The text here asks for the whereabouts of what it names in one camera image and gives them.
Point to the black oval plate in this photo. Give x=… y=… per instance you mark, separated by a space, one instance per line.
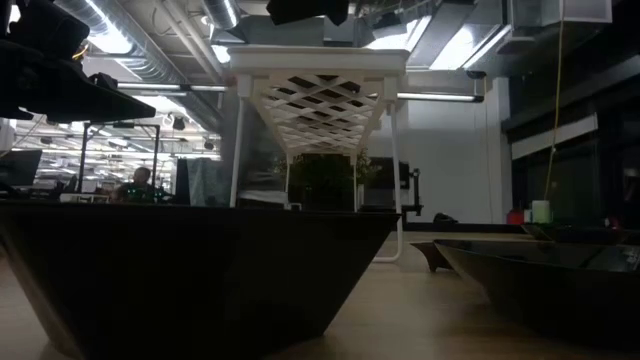
x=550 y=300

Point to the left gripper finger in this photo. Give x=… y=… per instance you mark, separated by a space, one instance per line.
x=115 y=107

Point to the black metal frame stand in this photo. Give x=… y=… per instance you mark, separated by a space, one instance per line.
x=82 y=165

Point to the person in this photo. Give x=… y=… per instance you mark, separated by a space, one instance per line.
x=140 y=187

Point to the red container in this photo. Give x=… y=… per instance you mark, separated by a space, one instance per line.
x=515 y=218

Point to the pale green cup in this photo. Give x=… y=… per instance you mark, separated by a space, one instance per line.
x=541 y=212

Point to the silver ventilation duct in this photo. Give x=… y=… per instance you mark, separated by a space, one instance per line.
x=165 y=70
x=222 y=12

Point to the white box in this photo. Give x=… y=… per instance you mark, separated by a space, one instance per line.
x=262 y=197

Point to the black monitor on stand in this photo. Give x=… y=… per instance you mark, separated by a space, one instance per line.
x=390 y=175

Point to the black rounded object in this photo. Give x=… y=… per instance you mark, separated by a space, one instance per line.
x=444 y=219

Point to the small red object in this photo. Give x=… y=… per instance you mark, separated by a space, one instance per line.
x=613 y=223

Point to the green potted plant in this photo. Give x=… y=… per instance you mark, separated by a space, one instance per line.
x=325 y=175

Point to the white lattice rack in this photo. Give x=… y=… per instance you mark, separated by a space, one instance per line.
x=320 y=60

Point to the grey partition panel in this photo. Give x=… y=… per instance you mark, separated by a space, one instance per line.
x=205 y=182

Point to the black wavy square plate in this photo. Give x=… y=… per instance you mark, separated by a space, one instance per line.
x=575 y=235
x=200 y=280

